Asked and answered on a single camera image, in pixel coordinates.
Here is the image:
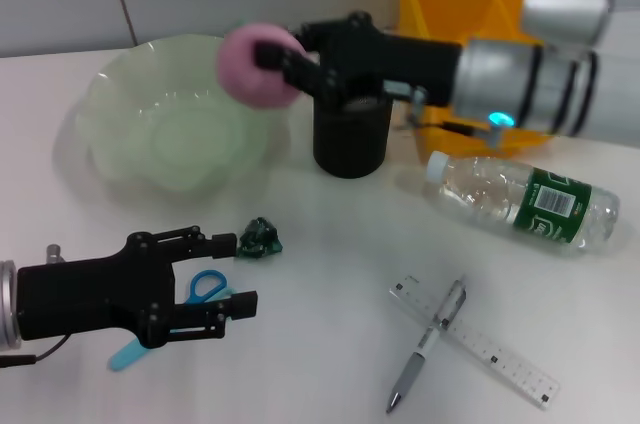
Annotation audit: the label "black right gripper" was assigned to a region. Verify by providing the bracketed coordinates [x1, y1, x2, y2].
[254, 11, 464, 108]

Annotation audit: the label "white grey ballpoint pen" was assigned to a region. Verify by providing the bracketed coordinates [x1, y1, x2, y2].
[384, 274, 470, 414]

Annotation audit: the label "black mesh pen cup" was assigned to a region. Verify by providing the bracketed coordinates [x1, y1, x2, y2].
[312, 78, 394, 179]

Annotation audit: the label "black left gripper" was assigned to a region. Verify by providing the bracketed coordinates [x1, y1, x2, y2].
[17, 225, 237, 349]

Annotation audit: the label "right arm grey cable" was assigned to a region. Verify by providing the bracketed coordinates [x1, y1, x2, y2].
[397, 83, 516, 148]

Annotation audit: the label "clear plastic ruler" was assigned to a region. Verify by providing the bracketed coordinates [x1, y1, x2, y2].
[388, 273, 560, 410]

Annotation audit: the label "green plastic wrapper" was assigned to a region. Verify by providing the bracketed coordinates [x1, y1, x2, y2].
[235, 216, 285, 259]

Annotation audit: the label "blue scissors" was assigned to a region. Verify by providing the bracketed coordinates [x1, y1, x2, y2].
[107, 268, 239, 374]

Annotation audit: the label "pink toy peach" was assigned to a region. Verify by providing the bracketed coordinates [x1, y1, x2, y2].
[215, 21, 307, 109]

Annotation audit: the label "clear green-label water bottle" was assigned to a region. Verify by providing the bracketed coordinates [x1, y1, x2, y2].
[423, 150, 621, 256]

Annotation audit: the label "pale green glass fruit plate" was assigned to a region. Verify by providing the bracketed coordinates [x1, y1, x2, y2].
[74, 33, 292, 193]

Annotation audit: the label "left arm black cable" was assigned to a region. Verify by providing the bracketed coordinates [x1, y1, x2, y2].
[0, 333, 71, 369]

